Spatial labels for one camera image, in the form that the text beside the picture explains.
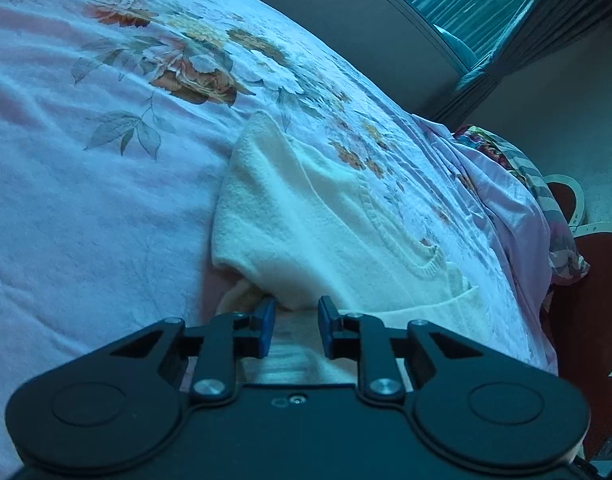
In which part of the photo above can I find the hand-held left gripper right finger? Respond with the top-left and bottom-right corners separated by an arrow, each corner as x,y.
318,295 -> 487,404

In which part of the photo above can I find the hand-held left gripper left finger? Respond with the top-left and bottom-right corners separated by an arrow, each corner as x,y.
106,296 -> 278,405

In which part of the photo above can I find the white knit sweater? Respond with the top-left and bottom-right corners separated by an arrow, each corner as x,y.
210,110 -> 488,386

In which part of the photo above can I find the pink crumpled quilt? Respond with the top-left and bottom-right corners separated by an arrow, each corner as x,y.
411,114 -> 558,376

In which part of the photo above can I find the floral pink bed sheet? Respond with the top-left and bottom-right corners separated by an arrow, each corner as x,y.
0,0 -> 559,480

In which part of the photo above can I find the floral striped pillow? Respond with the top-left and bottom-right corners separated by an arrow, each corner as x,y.
453,125 -> 590,286

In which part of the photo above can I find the red and white headboard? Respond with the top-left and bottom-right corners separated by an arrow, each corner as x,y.
540,174 -> 612,461

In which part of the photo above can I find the dark curtain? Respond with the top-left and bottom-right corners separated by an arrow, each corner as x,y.
431,0 -> 612,131

